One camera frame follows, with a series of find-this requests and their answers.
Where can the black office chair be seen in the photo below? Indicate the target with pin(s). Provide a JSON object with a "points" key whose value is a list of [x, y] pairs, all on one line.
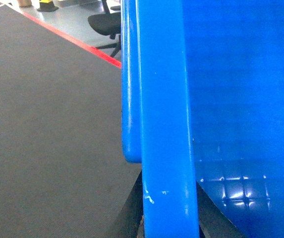
{"points": [[107, 24]]}

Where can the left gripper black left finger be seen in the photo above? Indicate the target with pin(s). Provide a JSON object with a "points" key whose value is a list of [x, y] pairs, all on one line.
{"points": [[130, 221]]}

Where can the large blue plastic crate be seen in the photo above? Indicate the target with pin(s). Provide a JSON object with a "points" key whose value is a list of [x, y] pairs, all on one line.
{"points": [[203, 101]]}

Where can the black floor mat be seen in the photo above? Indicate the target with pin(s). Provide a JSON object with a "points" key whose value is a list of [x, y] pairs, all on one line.
{"points": [[62, 172]]}

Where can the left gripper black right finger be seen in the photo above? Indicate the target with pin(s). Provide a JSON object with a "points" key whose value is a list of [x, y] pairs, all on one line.
{"points": [[212, 222]]}

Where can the red floor tape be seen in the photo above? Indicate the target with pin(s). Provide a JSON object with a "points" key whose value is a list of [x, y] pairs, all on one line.
{"points": [[75, 41]]}

